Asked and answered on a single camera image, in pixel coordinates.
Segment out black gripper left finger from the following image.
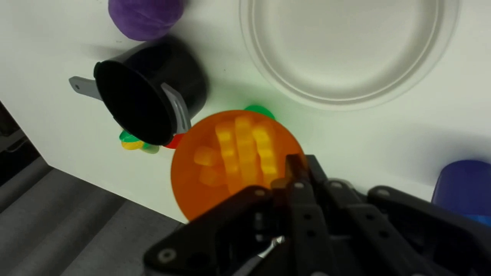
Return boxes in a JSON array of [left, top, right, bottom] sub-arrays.
[[142, 154, 329, 276]]

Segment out orange plastic cup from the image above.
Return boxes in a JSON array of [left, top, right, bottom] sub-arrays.
[[168, 109, 308, 223]]

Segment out white round plate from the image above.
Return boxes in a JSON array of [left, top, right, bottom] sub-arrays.
[[237, 0, 461, 111]]

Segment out yellow toy fry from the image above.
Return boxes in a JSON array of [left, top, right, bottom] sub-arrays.
[[251, 125, 280, 185], [193, 145, 220, 189], [233, 116, 259, 181], [213, 125, 239, 178]]

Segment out green plastic cup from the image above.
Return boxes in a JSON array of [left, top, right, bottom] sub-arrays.
[[242, 103, 277, 123]]

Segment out blue plastic cup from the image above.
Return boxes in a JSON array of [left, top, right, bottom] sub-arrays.
[[431, 158, 491, 227]]

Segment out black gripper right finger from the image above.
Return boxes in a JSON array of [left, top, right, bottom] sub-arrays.
[[305, 155, 491, 276]]

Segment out multicolour toy vegetable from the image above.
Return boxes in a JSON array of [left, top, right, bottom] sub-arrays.
[[118, 129, 184, 155]]

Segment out black toy pot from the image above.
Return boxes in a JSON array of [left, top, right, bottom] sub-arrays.
[[67, 34, 210, 148]]

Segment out purple plush eggplant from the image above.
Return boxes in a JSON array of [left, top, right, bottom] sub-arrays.
[[107, 0, 188, 43]]

